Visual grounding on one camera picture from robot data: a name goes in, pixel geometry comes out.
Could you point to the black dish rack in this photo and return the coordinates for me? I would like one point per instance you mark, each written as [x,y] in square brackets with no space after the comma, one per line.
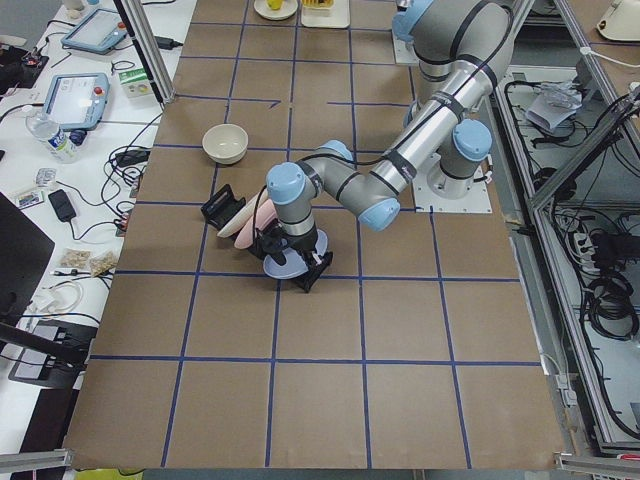
[223,205]

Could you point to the yellow lemon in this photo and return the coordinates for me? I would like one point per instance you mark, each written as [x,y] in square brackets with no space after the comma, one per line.
[275,4]

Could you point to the green white carton box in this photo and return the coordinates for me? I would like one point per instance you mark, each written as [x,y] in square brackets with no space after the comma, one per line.
[135,83]

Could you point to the striped bread loaf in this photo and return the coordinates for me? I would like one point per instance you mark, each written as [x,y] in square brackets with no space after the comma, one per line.
[318,4]

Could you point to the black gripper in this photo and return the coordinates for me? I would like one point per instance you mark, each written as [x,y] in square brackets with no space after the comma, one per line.
[301,244]

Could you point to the cream plate with lemon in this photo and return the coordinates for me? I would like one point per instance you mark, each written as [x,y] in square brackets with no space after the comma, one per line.
[289,8]

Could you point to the clear water bottle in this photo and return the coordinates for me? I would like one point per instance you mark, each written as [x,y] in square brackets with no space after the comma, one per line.
[50,134]

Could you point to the black monitor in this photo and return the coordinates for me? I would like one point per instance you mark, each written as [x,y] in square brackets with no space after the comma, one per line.
[25,253]

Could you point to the pink plate in rack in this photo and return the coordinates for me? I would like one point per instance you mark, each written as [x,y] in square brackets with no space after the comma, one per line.
[266,213]

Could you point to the white ceramic bowl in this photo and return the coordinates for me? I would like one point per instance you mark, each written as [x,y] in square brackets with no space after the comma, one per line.
[225,144]

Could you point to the far teach pendant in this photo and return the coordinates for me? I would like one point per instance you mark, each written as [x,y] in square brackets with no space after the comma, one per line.
[98,33]

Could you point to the black power adapter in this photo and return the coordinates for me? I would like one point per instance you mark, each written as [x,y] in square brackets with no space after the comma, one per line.
[62,205]

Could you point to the cream plate in rack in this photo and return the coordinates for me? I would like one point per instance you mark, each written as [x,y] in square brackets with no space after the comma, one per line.
[237,222]

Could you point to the teach pendant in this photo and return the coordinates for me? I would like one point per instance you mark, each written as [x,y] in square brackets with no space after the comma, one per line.
[77,101]
[98,33]

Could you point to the aluminium frame post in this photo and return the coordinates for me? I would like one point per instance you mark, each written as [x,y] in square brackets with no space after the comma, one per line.
[139,30]

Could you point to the white rectangular tray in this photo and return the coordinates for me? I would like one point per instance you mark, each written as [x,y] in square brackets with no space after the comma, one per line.
[337,17]

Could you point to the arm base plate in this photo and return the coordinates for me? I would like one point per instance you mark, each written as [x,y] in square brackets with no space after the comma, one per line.
[404,52]
[433,191]

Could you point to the light blue plate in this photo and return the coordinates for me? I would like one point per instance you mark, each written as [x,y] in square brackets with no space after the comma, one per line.
[295,267]

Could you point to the near teach pendant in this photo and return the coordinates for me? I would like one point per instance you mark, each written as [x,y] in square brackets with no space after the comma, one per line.
[77,101]

